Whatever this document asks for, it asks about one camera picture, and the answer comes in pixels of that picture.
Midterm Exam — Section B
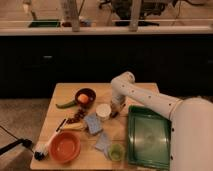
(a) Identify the grey blue cloth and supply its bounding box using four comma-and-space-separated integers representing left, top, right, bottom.
94, 132, 111, 156

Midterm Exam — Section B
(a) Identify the orange fruit in bowl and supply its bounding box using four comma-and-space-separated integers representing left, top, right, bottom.
78, 94, 89, 103

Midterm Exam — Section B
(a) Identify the green chili pepper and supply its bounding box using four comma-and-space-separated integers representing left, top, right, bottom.
56, 100, 77, 109

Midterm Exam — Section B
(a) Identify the dark brown bowl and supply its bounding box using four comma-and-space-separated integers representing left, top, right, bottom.
75, 88, 96, 108

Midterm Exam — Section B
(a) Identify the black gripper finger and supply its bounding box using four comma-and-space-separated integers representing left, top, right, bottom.
120, 103, 126, 112
111, 112, 116, 118

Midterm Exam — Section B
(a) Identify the green plastic tray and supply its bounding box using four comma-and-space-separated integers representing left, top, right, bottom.
127, 106, 171, 170

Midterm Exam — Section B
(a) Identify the dark red grapes toy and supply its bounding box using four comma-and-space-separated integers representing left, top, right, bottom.
67, 108, 86, 124

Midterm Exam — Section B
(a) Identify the black cable on floor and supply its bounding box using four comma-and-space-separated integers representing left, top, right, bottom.
0, 125, 35, 156

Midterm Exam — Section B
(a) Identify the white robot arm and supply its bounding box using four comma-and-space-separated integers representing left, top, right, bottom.
111, 72, 213, 171

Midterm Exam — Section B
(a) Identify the white dish brush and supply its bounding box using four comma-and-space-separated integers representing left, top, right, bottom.
34, 132, 59, 161

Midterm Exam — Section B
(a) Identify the yellow banana toy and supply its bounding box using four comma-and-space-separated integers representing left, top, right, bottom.
63, 122, 86, 130

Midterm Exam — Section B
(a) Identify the small green cup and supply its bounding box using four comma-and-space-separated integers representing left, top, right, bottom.
108, 144, 125, 162

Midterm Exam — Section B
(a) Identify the white round cup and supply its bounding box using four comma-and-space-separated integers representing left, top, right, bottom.
96, 103, 111, 121

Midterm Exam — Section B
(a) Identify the black handled knife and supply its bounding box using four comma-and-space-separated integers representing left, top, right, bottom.
56, 119, 66, 132

